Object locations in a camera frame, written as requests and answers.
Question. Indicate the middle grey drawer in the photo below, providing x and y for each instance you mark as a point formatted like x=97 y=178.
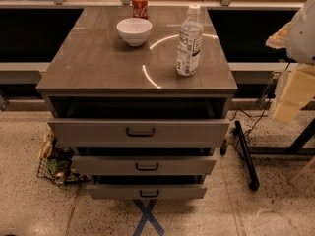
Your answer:
x=144 y=165

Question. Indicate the wire basket with clutter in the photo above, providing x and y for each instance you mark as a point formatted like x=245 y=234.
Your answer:
x=55 y=162

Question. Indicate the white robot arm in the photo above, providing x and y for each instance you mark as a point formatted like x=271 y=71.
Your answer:
x=300 y=41

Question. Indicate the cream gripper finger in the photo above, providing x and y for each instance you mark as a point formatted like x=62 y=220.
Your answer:
x=294 y=90
x=278 y=39

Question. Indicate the grey drawer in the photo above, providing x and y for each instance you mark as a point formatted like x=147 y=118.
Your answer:
x=144 y=165
x=135 y=192
x=205 y=133

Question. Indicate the red soda can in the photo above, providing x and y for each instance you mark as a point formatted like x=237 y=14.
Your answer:
x=140 y=9

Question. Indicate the clear plastic water bottle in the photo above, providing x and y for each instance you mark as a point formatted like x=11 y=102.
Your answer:
x=189 y=42

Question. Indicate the white ceramic bowl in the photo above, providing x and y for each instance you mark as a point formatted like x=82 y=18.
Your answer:
x=134 y=31

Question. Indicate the top grey drawer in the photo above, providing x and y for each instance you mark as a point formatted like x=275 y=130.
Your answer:
x=205 y=133

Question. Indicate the bottom grey drawer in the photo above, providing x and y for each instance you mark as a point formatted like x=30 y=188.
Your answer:
x=135 y=192

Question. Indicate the grey drawer cabinet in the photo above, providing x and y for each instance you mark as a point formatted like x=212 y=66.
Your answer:
x=96 y=75

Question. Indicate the black metal stand base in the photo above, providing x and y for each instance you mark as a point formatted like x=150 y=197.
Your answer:
x=245 y=151

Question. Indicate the blue tape cross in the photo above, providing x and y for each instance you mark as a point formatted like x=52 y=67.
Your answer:
x=147 y=216

